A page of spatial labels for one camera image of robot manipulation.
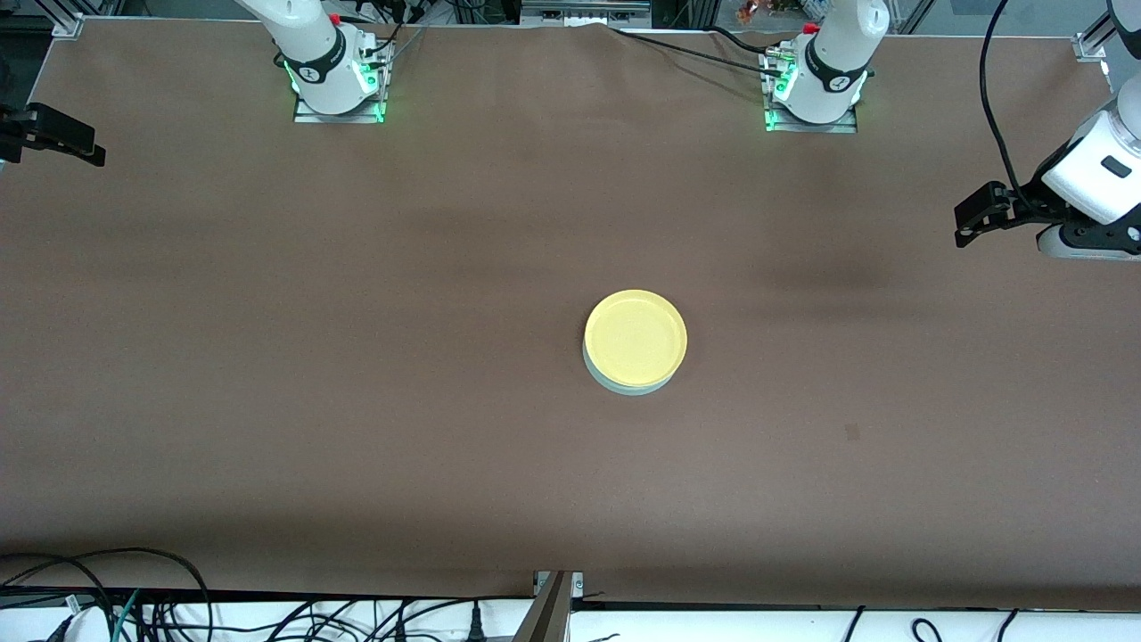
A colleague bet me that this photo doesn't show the yellow round plate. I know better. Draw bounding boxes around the yellow round plate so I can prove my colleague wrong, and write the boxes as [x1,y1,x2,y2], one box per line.
[584,289,688,388]

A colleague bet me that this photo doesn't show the aluminium frame bracket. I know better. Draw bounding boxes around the aluminium frame bracket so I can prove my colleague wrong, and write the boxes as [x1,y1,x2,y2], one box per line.
[515,571,585,642]

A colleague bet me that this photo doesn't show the teal cable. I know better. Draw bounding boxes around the teal cable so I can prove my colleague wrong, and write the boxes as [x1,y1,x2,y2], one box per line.
[111,588,144,642]

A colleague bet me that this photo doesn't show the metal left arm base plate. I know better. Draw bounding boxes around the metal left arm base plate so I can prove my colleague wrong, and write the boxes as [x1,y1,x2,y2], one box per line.
[764,53,858,135]

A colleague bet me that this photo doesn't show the pale green round plate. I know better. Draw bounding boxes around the pale green round plate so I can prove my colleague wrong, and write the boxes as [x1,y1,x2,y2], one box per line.
[582,339,684,397]

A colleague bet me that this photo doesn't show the white bench surface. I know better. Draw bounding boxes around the white bench surface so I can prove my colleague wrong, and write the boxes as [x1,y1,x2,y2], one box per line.
[0,597,1141,642]

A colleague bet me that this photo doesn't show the colourful background objects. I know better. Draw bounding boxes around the colourful background objects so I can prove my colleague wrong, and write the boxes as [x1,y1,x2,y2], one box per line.
[738,0,825,21]

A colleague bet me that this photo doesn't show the short black table cable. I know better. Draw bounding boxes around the short black table cable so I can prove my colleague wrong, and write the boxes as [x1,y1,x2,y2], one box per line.
[709,25,778,54]

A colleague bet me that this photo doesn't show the long black table cable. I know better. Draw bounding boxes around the long black table cable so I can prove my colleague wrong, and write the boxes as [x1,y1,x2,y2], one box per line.
[611,27,785,78]

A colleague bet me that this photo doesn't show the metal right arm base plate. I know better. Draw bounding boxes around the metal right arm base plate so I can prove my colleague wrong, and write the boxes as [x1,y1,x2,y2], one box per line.
[294,45,393,124]

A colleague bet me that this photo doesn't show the black looped cable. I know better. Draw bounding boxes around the black looped cable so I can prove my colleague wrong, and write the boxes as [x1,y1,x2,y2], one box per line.
[0,547,213,642]

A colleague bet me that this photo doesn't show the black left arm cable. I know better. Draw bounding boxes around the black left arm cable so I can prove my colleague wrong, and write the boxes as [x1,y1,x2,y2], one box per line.
[979,0,1026,193]

